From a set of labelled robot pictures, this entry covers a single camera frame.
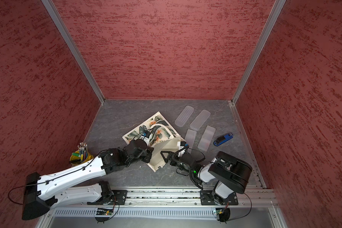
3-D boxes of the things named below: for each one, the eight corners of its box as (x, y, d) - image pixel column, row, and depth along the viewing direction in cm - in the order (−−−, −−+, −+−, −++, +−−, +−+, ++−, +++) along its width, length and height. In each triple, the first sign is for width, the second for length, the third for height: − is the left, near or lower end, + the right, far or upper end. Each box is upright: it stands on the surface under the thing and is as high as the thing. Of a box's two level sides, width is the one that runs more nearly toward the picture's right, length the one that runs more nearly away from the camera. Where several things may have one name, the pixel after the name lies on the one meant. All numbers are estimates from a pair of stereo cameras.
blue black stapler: (215, 146, 96) (216, 144, 93) (212, 142, 98) (213, 139, 95) (232, 137, 100) (234, 135, 97) (228, 133, 103) (230, 130, 100)
